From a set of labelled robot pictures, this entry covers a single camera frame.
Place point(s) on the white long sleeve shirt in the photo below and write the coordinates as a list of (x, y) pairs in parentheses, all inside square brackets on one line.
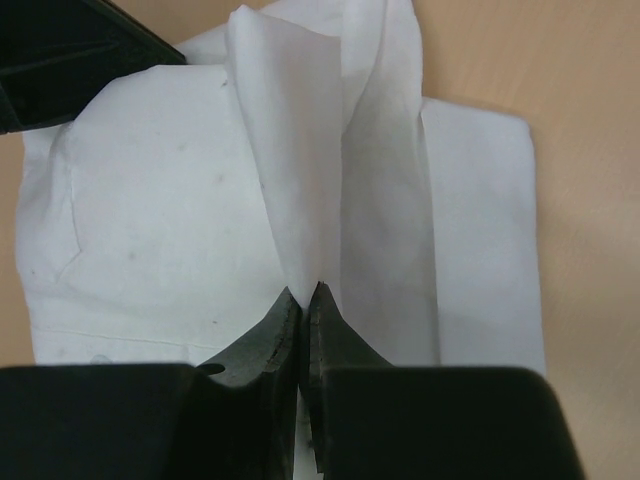
[(293, 148)]

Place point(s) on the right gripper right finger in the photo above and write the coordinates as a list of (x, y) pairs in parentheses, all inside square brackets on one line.
[(373, 420)]

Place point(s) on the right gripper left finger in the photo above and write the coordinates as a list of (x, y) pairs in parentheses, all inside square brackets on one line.
[(232, 417)]

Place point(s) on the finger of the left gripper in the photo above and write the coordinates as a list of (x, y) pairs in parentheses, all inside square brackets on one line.
[(56, 56)]

